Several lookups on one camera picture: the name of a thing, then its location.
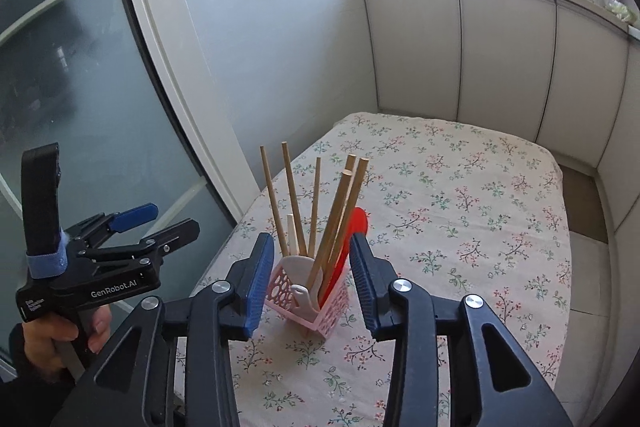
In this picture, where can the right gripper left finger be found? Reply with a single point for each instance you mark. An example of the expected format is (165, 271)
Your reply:
(249, 279)

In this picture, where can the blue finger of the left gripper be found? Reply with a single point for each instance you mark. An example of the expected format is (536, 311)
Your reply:
(127, 220)

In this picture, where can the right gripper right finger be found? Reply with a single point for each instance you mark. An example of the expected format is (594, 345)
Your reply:
(372, 277)

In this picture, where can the pink perforated utensil holder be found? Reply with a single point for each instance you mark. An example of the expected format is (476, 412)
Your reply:
(288, 296)

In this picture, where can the white plastic rice paddle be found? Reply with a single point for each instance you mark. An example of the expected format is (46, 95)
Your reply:
(304, 304)

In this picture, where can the wooden chopstick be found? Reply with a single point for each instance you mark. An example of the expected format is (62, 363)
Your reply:
(328, 234)
(298, 225)
(345, 206)
(357, 181)
(314, 209)
(273, 202)

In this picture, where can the red plastic spoon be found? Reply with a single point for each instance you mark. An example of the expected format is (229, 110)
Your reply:
(358, 224)

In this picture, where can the person's left hand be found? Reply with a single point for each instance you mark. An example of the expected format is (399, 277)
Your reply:
(41, 335)

